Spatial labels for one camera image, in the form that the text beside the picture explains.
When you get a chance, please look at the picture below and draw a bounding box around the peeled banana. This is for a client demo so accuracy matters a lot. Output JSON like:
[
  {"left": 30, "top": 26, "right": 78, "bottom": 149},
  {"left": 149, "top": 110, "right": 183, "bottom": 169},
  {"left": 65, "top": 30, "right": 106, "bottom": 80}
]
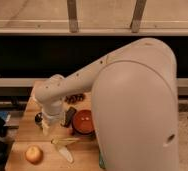
[{"left": 51, "top": 137, "right": 78, "bottom": 163}]

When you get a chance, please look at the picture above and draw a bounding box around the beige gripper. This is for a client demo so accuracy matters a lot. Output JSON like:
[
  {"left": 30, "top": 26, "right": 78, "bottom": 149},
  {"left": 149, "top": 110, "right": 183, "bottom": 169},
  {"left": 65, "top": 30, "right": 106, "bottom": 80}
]
[{"left": 42, "top": 115, "right": 59, "bottom": 135}]

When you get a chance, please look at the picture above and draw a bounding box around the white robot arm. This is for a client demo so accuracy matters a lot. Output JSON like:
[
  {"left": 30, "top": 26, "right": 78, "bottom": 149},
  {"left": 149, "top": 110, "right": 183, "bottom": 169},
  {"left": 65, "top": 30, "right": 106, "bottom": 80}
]
[{"left": 35, "top": 38, "right": 179, "bottom": 171}]

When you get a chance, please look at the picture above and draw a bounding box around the bunch of dark grapes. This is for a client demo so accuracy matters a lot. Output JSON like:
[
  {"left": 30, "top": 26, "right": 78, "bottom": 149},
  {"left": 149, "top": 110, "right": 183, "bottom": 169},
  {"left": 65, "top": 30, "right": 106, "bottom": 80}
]
[{"left": 65, "top": 94, "right": 85, "bottom": 104}]

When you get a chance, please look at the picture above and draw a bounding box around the green tray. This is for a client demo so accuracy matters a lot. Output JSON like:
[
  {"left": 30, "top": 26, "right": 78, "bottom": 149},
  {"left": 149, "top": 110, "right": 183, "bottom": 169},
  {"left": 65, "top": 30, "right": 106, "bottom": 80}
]
[{"left": 99, "top": 152, "right": 105, "bottom": 169}]

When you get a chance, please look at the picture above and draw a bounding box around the yellow apple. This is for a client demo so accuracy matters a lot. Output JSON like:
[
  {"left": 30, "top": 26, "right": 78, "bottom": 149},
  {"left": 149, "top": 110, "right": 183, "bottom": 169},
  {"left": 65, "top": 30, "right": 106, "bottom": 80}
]
[{"left": 25, "top": 145, "right": 43, "bottom": 164}]

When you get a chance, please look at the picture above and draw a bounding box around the red bowl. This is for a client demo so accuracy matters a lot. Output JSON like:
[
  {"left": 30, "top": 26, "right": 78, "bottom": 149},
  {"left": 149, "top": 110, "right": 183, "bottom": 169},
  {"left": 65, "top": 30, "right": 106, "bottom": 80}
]
[{"left": 72, "top": 110, "right": 94, "bottom": 135}]

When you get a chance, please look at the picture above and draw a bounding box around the metal cup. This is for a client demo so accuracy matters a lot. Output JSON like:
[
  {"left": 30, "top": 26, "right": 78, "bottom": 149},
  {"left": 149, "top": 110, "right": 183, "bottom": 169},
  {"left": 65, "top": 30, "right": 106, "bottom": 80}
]
[{"left": 35, "top": 113, "right": 43, "bottom": 127}]

